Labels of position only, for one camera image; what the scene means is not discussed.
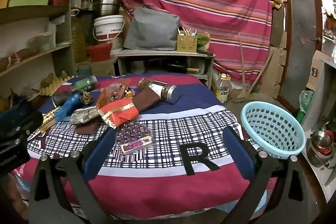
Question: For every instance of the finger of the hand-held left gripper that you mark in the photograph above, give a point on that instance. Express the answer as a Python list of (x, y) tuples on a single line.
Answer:
[(23, 123)]

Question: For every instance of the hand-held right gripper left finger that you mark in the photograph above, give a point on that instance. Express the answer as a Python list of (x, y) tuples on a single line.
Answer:
[(101, 153)]

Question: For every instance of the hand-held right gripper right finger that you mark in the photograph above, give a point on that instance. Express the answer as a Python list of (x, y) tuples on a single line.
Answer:
[(236, 150)]

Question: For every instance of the silver wrapper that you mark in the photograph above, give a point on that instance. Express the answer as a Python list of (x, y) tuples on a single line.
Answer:
[(84, 115)]

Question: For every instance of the light blue plastic basket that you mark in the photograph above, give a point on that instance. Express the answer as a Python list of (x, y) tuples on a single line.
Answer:
[(278, 154)]

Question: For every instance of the red wrapper gold trim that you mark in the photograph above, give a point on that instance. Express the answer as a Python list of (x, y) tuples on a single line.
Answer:
[(118, 113)]

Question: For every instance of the blue plastic wrapper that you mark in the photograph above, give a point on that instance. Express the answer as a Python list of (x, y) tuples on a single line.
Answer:
[(68, 107)]

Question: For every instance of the brown wrapper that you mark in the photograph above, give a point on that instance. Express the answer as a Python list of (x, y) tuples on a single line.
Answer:
[(87, 98)]

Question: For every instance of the orange snack wrapper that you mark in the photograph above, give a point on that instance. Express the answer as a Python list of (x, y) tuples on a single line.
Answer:
[(113, 92)]

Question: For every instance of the clear bead packet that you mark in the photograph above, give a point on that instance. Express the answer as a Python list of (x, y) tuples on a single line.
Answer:
[(134, 134)]

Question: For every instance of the yellow egg tray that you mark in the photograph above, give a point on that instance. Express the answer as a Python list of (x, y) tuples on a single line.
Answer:
[(52, 87)]

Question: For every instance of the straw broom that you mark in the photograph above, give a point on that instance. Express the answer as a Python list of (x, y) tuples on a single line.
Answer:
[(242, 96)]

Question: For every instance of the oil bottle yellow label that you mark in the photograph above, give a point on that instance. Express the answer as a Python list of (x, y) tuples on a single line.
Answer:
[(223, 91)]

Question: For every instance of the brown root vegetables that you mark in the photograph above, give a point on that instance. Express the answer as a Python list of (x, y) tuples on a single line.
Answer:
[(18, 57)]

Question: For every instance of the printed checked bedsheet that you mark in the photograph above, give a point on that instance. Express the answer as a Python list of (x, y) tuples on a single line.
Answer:
[(162, 187)]

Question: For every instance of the dark jar green label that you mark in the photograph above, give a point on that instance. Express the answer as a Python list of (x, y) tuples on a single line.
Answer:
[(84, 84)]

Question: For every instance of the wooden stick red tip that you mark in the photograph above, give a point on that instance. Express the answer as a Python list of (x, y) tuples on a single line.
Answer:
[(260, 75)]

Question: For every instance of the clear plastic container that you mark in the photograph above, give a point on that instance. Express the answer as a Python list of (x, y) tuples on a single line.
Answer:
[(42, 43)]

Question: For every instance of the steel pot red rim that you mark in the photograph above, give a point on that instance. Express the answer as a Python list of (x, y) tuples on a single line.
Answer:
[(319, 158)]

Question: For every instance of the green plastic bag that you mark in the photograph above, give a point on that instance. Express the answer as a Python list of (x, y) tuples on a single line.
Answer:
[(305, 103)]

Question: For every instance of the brown cardboard box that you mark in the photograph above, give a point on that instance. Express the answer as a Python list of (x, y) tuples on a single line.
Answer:
[(99, 67)]

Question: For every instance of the steel bowl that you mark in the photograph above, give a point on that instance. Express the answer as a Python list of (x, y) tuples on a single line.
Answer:
[(321, 140)]

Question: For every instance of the glass spice jar silver lid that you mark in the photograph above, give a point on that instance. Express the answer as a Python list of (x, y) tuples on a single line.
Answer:
[(160, 90)]

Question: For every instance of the white metal counter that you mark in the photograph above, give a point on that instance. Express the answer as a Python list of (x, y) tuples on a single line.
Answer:
[(325, 108)]

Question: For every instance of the red plastic basin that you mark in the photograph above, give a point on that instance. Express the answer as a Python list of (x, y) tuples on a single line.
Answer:
[(99, 52)]

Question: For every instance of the wooden shelf unit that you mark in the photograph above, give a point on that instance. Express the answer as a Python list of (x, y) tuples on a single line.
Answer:
[(63, 29)]

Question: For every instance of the yellow oil jug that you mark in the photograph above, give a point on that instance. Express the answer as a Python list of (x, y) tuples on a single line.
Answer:
[(78, 37)]

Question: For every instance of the open cardboard box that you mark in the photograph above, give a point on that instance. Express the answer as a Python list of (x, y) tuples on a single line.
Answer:
[(316, 71)]

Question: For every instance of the green leafy vegetables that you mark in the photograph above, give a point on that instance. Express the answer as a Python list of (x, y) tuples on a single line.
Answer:
[(202, 41)]

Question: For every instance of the low wooden shelf table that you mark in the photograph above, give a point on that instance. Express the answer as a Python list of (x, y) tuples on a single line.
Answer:
[(157, 53)]

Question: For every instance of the wooden utensil holder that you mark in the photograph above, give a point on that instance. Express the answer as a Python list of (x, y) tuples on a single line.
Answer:
[(187, 43)]

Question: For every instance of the green plastic tray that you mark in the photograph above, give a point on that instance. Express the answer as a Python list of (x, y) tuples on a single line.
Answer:
[(29, 1)]

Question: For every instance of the white plastic bucket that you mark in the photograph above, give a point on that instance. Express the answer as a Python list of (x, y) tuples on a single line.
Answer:
[(109, 27)]

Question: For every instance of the grey fabric bag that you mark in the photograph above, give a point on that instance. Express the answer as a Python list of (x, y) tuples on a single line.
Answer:
[(152, 29)]

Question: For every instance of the cluster of small jars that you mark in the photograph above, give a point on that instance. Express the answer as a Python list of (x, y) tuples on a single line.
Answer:
[(81, 1)]

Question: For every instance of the stacked steel pot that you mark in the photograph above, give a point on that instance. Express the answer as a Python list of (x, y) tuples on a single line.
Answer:
[(107, 7)]

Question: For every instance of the red striped hanging cloth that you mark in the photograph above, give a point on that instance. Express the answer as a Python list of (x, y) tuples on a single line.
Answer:
[(210, 3)]

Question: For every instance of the grey door wooden frame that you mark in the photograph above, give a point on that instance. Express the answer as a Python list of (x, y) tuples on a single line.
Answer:
[(302, 43)]

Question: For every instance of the wall rack with papers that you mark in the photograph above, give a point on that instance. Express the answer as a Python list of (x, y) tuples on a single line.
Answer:
[(328, 3)]

